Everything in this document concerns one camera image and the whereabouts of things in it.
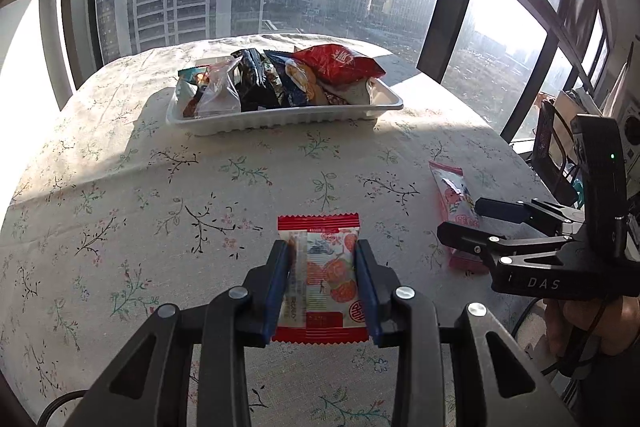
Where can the white plastic tray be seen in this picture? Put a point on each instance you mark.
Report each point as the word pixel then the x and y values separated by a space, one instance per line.
pixel 280 119

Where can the clear pink snack packet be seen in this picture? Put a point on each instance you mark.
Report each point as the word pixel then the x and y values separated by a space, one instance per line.
pixel 217 94

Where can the black mesh chair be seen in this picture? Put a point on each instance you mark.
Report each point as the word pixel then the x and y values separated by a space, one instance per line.
pixel 550 157

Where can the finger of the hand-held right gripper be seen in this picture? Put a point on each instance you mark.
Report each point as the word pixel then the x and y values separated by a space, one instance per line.
pixel 500 207
pixel 470 242

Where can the blue cake packet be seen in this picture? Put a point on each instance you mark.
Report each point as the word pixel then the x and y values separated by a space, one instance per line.
pixel 295 82

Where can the red white fruit-print snack packet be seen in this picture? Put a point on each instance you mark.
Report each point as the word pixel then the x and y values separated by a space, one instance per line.
pixel 325 267

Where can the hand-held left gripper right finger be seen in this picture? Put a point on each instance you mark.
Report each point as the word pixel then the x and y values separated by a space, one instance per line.
pixel 367 292

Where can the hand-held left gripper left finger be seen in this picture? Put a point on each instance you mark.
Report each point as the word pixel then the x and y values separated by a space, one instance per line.
pixel 280 287

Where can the person's right hand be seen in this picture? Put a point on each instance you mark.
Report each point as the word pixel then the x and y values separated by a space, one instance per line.
pixel 620 322

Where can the floral tablecloth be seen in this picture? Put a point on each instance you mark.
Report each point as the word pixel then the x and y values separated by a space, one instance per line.
pixel 150 207

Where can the translucent white snack packet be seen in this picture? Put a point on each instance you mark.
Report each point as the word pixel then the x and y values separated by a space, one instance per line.
pixel 360 92

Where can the pink strawberry snack packet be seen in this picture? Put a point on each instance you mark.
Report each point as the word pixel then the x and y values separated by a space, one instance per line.
pixel 452 194

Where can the long black snack packet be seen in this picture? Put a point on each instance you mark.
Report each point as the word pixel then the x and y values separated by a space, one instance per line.
pixel 252 82

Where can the white appliance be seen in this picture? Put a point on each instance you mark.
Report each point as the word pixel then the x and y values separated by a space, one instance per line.
pixel 631 142

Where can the large red snack bag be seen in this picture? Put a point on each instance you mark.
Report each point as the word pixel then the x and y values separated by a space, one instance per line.
pixel 340 62

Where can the colourful cartoon snack packet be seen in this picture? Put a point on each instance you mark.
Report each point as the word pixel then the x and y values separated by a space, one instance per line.
pixel 189 79

